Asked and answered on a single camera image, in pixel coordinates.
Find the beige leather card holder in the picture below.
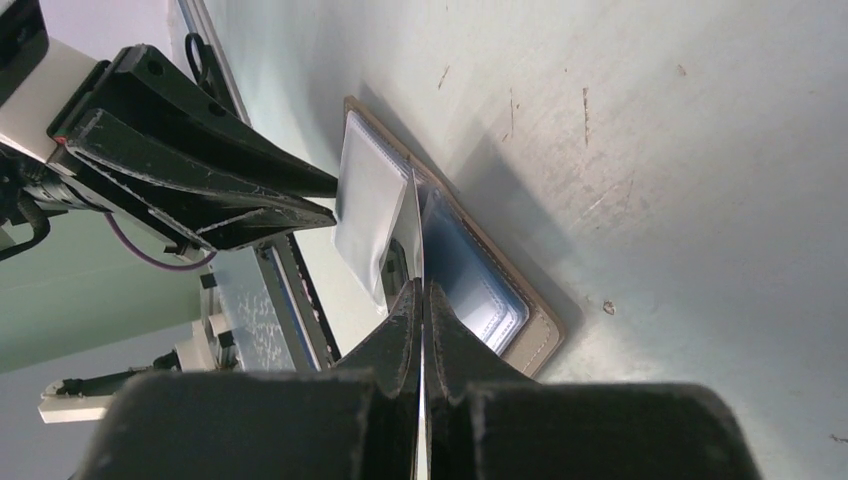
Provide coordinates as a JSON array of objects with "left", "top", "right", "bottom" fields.
[{"left": 344, "top": 95, "right": 566, "bottom": 378}]

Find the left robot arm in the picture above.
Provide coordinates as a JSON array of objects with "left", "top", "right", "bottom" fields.
[{"left": 1, "top": 1, "right": 338, "bottom": 259}]

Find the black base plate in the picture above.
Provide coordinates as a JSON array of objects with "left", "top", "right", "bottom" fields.
[{"left": 254, "top": 234, "right": 341, "bottom": 371}]

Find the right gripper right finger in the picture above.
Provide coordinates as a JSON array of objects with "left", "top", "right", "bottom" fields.
[{"left": 423, "top": 283, "right": 761, "bottom": 479}]

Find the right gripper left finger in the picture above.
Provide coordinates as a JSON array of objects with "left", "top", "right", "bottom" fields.
[{"left": 75, "top": 279, "right": 423, "bottom": 479}]

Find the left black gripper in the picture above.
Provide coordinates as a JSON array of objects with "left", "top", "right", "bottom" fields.
[{"left": 1, "top": 44, "right": 337, "bottom": 261}]

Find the aluminium frame rail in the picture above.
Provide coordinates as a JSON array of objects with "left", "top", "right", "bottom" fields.
[{"left": 174, "top": 0, "right": 251, "bottom": 125}]

